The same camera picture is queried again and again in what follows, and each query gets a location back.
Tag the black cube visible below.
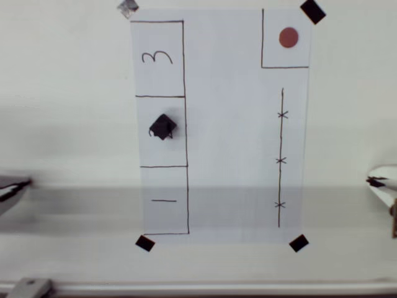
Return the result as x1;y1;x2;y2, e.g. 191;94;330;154
148;113;178;141

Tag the black tape piece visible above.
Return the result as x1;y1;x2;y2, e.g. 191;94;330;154
135;235;156;253
300;0;327;25
288;234;310;253

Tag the red round sticker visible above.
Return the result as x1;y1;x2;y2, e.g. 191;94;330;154
278;27;300;49

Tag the white paper sheet with markings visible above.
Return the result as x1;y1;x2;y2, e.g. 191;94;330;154
129;8;312;245

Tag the grey tape piece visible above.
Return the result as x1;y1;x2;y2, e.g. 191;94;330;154
117;0;140;20

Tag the grey metal clamp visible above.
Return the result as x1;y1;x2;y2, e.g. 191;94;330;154
11;278;53;298

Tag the dark grey wedge-shaped object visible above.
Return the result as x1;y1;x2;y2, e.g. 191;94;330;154
0;176;33;218

